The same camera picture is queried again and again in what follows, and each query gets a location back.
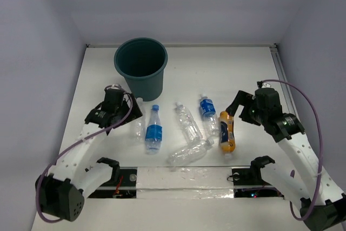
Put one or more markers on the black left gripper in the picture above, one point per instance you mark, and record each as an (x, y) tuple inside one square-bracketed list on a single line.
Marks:
[(134, 109)]

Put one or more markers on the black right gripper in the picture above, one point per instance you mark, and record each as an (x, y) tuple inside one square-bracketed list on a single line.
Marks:
[(242, 98)]

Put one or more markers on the blue label white cap bottle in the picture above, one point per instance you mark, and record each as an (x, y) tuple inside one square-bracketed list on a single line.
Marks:
[(209, 115)]

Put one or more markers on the orange yellow label bottle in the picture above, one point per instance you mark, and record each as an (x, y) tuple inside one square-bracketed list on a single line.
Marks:
[(227, 140)]

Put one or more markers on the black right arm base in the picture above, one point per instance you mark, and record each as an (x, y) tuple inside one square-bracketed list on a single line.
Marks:
[(247, 183)]

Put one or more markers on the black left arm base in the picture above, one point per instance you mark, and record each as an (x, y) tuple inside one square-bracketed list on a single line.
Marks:
[(123, 186)]

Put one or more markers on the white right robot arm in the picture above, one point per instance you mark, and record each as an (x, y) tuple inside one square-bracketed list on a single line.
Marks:
[(320, 201)]

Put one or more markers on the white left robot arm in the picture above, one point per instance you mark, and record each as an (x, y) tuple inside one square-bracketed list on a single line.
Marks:
[(77, 172)]

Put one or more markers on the dark green ribbed bin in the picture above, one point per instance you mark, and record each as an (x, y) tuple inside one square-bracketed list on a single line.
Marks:
[(141, 61)]

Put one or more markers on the clear crushed bottle white cap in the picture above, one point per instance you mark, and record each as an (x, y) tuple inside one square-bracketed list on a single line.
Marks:
[(187, 124)]

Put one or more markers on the clear bottle lying sideways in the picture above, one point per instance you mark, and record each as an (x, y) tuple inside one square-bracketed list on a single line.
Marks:
[(190, 153)]

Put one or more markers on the silver foil tape strip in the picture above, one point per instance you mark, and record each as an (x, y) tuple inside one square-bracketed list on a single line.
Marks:
[(184, 183)]

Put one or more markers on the aluminium rail on table edge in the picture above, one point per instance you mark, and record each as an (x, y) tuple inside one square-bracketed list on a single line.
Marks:
[(282, 77)]

